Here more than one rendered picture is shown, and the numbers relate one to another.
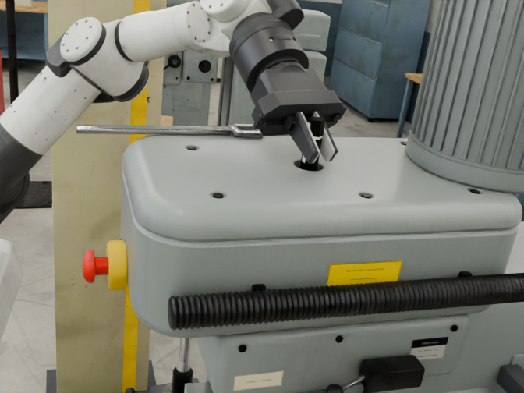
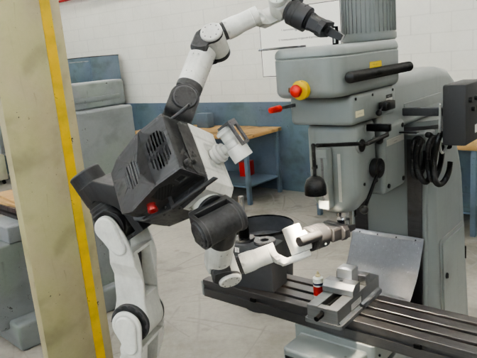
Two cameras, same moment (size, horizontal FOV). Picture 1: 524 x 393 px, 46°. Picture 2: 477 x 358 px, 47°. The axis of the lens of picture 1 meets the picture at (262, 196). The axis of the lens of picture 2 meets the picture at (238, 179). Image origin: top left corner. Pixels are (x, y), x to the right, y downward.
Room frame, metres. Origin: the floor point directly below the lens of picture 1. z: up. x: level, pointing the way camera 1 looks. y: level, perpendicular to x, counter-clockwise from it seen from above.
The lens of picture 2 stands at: (-0.75, 1.22, 1.90)
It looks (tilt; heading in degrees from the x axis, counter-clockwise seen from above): 13 degrees down; 330
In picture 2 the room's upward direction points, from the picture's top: 5 degrees counter-clockwise
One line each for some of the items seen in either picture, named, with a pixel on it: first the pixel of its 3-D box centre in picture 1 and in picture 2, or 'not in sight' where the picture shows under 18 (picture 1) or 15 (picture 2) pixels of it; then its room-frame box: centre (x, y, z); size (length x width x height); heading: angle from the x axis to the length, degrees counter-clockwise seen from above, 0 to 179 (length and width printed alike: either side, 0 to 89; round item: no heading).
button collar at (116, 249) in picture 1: (116, 265); (300, 90); (0.64, 0.16, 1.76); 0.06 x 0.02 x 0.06; 20
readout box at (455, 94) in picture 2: not in sight; (465, 111); (0.50, -0.45, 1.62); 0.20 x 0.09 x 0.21; 110
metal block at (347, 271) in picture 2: not in sight; (347, 274); (0.71, -0.06, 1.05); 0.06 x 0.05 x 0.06; 22
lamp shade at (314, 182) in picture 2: not in sight; (315, 185); (0.63, 0.14, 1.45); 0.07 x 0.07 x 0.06
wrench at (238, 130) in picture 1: (171, 129); (282, 47); (0.78, 0.13, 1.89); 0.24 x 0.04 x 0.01; 111
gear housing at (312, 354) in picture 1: (315, 306); (344, 104); (0.73, -0.09, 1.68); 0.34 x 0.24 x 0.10; 110
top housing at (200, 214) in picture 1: (310, 222); (338, 67); (0.72, -0.07, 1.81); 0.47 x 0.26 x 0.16; 110
